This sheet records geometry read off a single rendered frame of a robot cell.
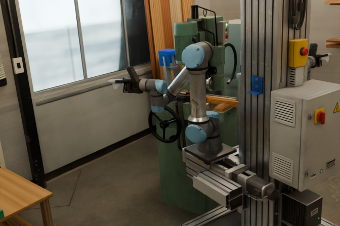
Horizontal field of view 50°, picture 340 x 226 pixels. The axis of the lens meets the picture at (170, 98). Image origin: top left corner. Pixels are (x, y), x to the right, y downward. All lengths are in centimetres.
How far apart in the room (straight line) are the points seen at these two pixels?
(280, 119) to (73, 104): 242
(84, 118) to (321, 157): 259
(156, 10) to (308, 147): 289
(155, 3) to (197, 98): 252
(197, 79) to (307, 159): 66
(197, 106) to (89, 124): 219
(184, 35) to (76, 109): 161
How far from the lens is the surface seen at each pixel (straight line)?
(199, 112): 193
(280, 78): 189
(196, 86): 189
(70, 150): 388
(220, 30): 291
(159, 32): 431
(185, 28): 267
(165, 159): 299
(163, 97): 210
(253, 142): 208
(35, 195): 255
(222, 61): 287
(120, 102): 418
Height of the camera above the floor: 172
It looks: 16 degrees down
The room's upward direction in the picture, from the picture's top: 3 degrees counter-clockwise
